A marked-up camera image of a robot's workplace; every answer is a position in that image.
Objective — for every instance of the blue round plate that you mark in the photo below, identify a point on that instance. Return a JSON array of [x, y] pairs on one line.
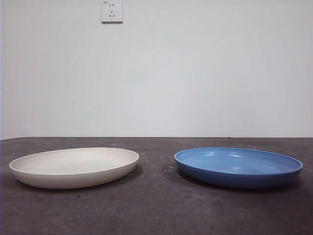
[[232, 179]]

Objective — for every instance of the white round plate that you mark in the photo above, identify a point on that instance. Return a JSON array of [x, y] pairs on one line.
[[73, 176]]

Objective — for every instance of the dark grey table mat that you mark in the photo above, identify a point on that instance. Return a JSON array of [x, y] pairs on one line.
[[156, 210]]

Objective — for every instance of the white wall socket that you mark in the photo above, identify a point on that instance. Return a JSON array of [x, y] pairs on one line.
[[112, 12]]

